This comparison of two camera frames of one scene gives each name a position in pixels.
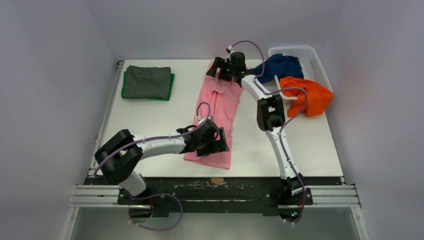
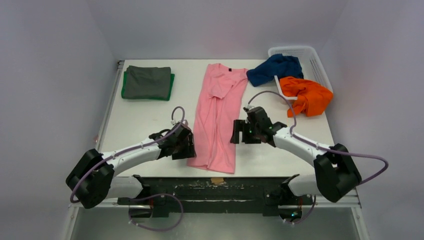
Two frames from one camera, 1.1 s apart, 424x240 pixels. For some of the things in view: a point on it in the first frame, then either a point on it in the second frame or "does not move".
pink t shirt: x=218 y=102 does not move
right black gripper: x=222 y=68 to x=245 y=131
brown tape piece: x=216 y=180 does not move
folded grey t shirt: x=149 y=82 does not move
